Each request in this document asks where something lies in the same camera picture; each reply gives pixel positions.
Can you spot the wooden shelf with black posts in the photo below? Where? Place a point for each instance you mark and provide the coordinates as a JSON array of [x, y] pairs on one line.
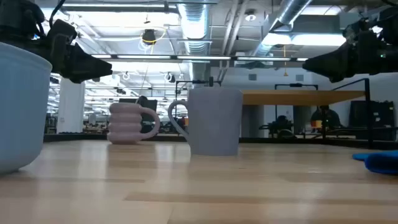
[[295, 97]]

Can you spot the LED light bar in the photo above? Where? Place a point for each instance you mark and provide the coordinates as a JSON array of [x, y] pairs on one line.
[[202, 58]]

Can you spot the black ceiling camera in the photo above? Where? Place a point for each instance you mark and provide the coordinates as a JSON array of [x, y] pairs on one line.
[[149, 36]]

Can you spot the person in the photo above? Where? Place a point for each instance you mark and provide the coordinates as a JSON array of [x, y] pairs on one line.
[[329, 119]]

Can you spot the blue cloth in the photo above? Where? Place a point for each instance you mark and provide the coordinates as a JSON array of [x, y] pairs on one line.
[[381, 161]]

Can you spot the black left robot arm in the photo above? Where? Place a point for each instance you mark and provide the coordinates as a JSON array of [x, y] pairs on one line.
[[18, 18]]

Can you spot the dark background monitor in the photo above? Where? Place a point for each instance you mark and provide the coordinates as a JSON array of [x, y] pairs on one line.
[[152, 104]]

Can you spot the lavender mug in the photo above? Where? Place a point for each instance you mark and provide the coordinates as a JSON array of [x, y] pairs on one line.
[[214, 124]]

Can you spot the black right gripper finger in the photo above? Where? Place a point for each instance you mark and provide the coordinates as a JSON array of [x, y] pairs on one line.
[[332, 63]]

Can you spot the orange box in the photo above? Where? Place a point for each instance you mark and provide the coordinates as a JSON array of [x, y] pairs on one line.
[[316, 124]]

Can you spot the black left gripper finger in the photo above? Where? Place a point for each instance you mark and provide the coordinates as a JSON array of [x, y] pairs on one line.
[[87, 68]]

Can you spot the light blue mug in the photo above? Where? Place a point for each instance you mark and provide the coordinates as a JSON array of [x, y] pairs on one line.
[[21, 109]]

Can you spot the black equipment case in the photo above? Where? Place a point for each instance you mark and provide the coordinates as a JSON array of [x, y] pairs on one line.
[[377, 118]]

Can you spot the pink ribbed mug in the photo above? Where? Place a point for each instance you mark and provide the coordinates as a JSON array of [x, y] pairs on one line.
[[124, 124]]

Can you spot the white building column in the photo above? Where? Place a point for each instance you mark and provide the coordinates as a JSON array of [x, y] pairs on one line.
[[71, 105]]

